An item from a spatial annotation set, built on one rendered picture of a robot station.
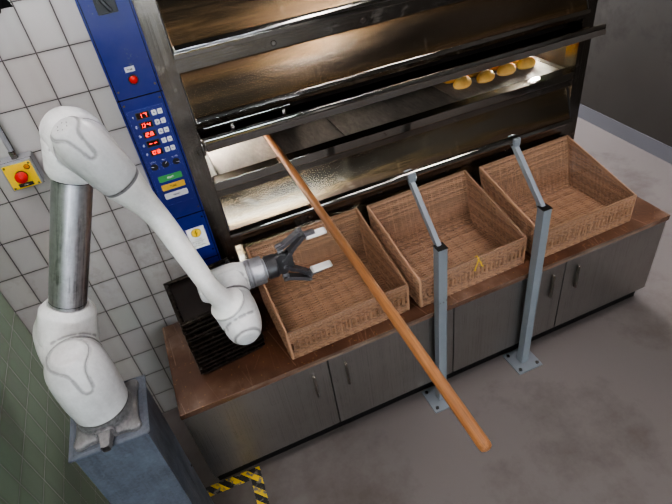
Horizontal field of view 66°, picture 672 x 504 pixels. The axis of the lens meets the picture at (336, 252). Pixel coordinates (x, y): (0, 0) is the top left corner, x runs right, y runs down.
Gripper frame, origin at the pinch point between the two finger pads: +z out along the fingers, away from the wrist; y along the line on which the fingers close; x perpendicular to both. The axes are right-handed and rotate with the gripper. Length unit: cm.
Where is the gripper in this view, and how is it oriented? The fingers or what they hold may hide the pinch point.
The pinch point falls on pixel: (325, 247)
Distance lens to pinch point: 166.6
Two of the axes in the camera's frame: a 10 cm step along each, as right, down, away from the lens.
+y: 1.3, 7.7, 6.2
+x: 3.6, 5.5, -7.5
